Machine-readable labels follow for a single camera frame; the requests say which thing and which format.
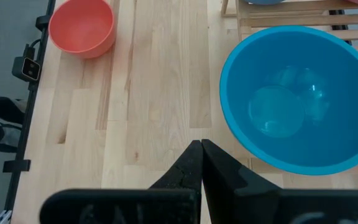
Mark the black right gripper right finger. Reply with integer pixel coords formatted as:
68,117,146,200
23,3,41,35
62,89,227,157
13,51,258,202
201,138,358,224

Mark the orange bowl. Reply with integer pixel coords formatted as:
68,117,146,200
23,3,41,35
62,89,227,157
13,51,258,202
48,0,117,60

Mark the cyan bowl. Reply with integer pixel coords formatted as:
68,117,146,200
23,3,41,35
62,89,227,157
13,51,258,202
218,25,358,176

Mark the wooden slatted shelf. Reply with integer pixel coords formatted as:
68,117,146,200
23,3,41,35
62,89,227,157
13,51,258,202
220,0,358,191

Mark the slate blue bowl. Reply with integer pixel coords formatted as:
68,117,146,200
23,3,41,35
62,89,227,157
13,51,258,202
243,0,288,6

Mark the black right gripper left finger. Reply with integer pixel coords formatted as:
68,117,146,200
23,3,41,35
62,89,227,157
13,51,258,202
39,139,204,224

